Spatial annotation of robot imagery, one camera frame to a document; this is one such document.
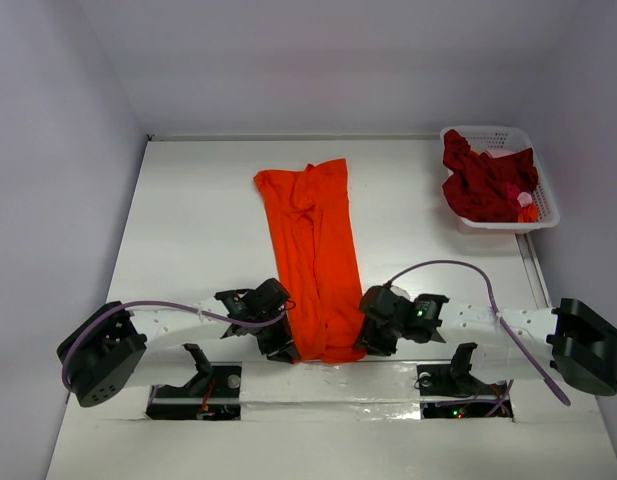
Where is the white plastic basket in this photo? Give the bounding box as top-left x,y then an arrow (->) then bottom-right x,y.
440,126 -> 560,234

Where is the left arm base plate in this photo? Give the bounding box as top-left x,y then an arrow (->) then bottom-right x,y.
145,363 -> 242,421

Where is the orange t shirt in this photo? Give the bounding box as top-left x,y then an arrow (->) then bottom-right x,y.
254,159 -> 366,364

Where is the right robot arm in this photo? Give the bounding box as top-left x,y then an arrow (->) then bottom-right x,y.
356,285 -> 617,398

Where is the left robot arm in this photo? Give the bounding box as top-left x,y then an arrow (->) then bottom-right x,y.
56,278 -> 299,408

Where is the pink garment in basket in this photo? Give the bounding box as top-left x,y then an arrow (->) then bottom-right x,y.
484,148 -> 532,215

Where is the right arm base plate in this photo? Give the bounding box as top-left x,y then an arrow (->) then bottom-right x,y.
414,363 -> 514,420

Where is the dark red t shirt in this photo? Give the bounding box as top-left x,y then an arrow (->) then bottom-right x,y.
442,129 -> 539,223

